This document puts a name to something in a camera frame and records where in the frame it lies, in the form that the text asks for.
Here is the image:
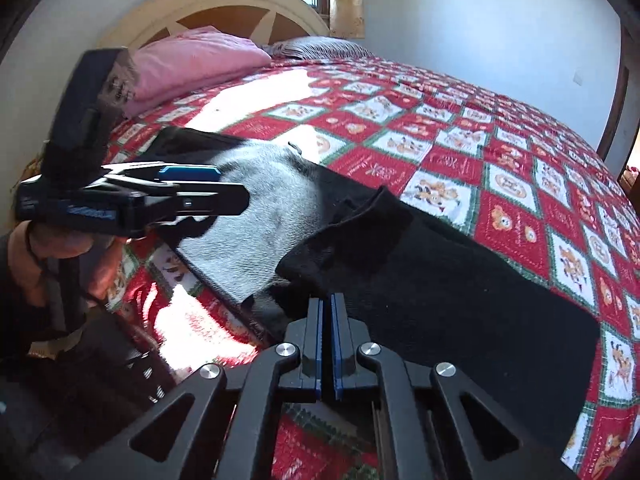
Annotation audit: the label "cream wooden headboard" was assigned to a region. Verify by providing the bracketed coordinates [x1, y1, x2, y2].
[97, 0, 331, 53]

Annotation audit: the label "person's left hand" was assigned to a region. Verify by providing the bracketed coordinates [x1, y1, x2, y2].
[20, 220, 127, 308]

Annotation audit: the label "black pants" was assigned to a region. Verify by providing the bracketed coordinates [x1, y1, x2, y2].
[42, 47, 601, 456]

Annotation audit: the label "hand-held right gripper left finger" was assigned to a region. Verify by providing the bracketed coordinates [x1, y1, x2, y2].
[65, 296, 326, 480]

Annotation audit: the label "pink folded quilt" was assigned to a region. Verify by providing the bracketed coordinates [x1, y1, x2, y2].
[120, 27, 273, 118]

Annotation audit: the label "striped pillow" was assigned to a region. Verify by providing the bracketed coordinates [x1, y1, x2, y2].
[260, 36, 373, 61]

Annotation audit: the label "brown door frame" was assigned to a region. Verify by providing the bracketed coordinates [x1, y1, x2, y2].
[597, 25, 632, 161]

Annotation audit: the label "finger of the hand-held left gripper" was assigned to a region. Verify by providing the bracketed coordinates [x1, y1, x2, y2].
[157, 164, 223, 184]
[162, 182, 250, 241]

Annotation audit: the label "red checked printed bedspread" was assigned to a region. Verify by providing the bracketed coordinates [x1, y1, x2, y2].
[102, 55, 640, 480]

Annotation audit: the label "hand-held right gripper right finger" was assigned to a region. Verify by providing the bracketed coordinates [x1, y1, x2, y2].
[330, 294, 581, 480]

